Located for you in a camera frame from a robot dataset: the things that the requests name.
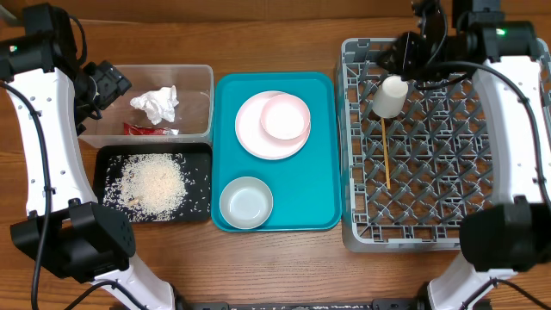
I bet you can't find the red snack wrapper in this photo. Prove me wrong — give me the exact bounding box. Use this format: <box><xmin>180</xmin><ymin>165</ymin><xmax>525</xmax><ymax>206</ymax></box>
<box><xmin>123</xmin><ymin>123</ymin><xmax>179</xmax><ymax>136</ymax></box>

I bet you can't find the white paper cup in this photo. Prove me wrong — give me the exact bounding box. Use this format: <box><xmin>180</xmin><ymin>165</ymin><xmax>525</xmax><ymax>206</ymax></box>
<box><xmin>372</xmin><ymin>76</ymin><xmax>409</xmax><ymax>118</ymax></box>

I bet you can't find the white tissue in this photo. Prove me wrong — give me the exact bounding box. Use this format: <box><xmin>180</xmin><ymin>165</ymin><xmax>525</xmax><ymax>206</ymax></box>
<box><xmin>130</xmin><ymin>85</ymin><xmax>179</xmax><ymax>125</ymax></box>

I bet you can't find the wooden chopstick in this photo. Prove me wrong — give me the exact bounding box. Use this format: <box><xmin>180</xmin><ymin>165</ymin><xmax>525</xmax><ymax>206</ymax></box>
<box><xmin>381</xmin><ymin>117</ymin><xmax>391</xmax><ymax>190</ymax></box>

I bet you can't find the pile of rice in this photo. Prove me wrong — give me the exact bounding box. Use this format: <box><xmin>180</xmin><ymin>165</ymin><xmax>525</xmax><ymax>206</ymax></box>
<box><xmin>102</xmin><ymin>152</ymin><xmax>211</xmax><ymax>223</ymax></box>

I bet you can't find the small pink plate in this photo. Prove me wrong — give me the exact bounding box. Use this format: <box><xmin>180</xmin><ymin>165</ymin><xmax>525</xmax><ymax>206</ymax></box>
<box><xmin>260</xmin><ymin>93</ymin><xmax>311</xmax><ymax>140</ymax></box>

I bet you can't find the grey bowl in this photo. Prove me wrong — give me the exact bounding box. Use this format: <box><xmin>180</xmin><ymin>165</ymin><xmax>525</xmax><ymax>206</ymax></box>
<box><xmin>220</xmin><ymin>177</ymin><xmax>274</xmax><ymax>230</ymax></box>

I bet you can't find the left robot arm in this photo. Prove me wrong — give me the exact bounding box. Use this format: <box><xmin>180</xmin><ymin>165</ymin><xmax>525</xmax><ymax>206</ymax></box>
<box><xmin>1</xmin><ymin>3</ymin><xmax>187</xmax><ymax>309</ymax></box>

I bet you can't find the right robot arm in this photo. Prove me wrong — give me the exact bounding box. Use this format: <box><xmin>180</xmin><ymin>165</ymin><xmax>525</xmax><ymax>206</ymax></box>
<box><xmin>377</xmin><ymin>1</ymin><xmax>550</xmax><ymax>309</ymax></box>

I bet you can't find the black waste tray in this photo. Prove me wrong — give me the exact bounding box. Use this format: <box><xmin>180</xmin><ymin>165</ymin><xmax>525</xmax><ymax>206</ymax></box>
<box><xmin>92</xmin><ymin>142</ymin><xmax>214</xmax><ymax>224</ymax></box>

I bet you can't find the grey dishwasher rack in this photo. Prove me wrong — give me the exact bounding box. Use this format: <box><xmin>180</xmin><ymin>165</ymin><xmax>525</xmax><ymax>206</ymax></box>
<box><xmin>334</xmin><ymin>36</ymin><xmax>551</xmax><ymax>255</ymax></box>

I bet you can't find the clear plastic bin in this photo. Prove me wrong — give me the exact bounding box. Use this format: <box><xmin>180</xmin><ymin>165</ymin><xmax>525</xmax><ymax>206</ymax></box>
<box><xmin>79</xmin><ymin>65</ymin><xmax>214</xmax><ymax>148</ymax></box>

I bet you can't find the large pink plate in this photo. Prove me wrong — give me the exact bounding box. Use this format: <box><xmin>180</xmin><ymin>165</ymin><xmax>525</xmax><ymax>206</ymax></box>
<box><xmin>235</xmin><ymin>90</ymin><xmax>311</xmax><ymax>160</ymax></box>

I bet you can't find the teal serving tray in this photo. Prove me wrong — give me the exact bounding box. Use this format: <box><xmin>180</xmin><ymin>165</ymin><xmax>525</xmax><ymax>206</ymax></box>
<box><xmin>211</xmin><ymin>71</ymin><xmax>342</xmax><ymax>232</ymax></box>

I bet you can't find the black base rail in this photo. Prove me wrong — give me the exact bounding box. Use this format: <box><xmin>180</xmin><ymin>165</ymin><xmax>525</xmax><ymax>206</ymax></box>
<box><xmin>183</xmin><ymin>298</ymin><xmax>429</xmax><ymax>310</ymax></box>

